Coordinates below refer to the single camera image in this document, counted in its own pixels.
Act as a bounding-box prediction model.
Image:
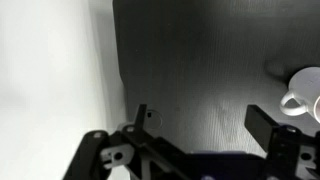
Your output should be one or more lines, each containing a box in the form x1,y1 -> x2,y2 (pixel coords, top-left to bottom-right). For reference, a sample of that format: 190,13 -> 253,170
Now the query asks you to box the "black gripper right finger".
244,104 -> 320,180

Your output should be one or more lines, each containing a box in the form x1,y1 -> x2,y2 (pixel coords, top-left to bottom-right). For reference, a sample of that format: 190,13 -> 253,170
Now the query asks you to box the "round table cable grommet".
145,109 -> 164,130

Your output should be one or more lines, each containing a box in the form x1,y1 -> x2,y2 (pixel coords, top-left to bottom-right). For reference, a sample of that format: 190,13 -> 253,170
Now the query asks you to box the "white ceramic mug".
279,66 -> 320,124

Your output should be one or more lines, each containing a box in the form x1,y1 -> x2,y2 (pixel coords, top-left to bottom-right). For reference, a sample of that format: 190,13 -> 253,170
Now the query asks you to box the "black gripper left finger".
63,103 -> 192,180

